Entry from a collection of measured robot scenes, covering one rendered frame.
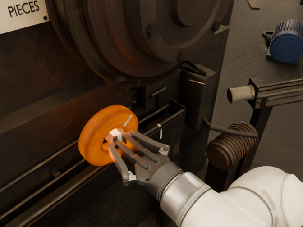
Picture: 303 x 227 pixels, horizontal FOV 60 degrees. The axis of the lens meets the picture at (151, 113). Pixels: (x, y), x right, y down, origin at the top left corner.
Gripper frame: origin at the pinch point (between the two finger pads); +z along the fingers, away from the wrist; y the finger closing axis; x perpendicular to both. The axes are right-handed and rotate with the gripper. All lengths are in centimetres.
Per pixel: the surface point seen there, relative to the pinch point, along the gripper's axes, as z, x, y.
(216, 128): -5, -25, 44
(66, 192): 2.8, -15.7, -12.7
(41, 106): 15.8, 2.0, -8.5
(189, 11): -4.7, 25.2, 17.9
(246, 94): -5, -16, 59
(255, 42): 78, -88, 254
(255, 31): 94, -89, 281
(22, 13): 17.8, 23.5, -6.0
